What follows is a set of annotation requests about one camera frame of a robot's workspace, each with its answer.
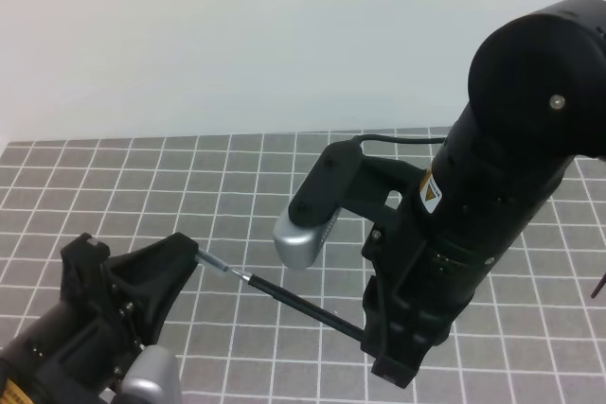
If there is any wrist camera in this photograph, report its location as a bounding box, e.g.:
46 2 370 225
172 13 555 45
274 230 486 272
111 345 183 404
273 139 363 270

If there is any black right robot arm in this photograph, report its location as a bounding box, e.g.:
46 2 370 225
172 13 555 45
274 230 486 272
241 0 605 386

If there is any clear black pen cap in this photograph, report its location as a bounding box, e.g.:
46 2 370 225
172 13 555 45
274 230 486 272
195 250 230 274

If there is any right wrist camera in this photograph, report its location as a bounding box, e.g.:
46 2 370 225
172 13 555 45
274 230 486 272
273 139 363 270

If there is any grey grid tablecloth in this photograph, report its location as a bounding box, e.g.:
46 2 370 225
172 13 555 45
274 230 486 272
1 132 605 403

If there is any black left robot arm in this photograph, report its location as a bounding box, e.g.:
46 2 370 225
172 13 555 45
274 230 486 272
1 234 141 403

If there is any black right camera cable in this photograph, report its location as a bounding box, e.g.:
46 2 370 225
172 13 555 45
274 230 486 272
349 133 449 146

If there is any black pen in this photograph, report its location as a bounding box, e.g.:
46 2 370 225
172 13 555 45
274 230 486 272
222 265 368 343

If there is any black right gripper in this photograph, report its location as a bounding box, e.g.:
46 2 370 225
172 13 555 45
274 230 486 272
341 152 530 375

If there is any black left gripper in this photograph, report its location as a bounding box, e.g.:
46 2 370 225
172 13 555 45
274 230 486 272
27 233 199 403

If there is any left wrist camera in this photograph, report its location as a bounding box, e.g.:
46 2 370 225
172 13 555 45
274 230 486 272
111 345 183 404

